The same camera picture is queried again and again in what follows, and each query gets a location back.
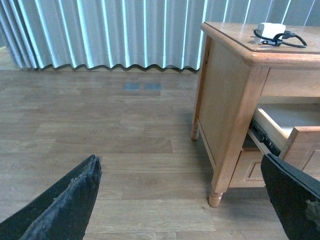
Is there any white charger block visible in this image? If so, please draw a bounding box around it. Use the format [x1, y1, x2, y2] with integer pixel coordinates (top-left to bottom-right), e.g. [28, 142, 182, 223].
[254, 22, 286, 44]

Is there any pale green pleated curtain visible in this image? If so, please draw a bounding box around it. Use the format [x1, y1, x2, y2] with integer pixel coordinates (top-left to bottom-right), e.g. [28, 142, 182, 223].
[0, 0, 320, 70]

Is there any wooden nightstand cabinet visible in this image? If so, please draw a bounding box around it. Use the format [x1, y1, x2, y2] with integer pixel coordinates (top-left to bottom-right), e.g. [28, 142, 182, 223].
[191, 22, 320, 207]

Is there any right metal floor plate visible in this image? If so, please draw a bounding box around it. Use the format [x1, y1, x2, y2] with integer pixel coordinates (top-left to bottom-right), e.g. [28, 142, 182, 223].
[144, 83, 162, 91]

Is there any black drawer slide rail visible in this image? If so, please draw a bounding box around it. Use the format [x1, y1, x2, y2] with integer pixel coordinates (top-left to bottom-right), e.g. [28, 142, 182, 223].
[249, 119, 281, 157]

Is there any left metal floor plate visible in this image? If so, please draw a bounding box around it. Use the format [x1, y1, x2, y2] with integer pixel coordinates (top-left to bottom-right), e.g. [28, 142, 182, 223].
[123, 83, 140, 91]

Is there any black charger cable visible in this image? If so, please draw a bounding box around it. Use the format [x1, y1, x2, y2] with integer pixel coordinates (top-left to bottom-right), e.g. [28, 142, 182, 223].
[253, 29, 308, 49]

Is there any wooden drawer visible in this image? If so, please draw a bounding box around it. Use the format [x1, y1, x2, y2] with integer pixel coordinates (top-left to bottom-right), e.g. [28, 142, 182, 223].
[228, 148, 320, 189]
[248, 103, 320, 171]

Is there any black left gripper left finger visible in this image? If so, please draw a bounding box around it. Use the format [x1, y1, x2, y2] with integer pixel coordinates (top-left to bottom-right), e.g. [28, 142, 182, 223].
[0, 155, 102, 240]

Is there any metal floor plate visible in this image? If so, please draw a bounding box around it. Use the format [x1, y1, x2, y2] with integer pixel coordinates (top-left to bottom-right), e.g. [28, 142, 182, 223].
[144, 83, 162, 91]
[123, 83, 140, 91]

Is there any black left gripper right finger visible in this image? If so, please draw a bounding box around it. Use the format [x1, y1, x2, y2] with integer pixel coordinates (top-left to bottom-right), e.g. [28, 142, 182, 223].
[260, 153, 320, 240]

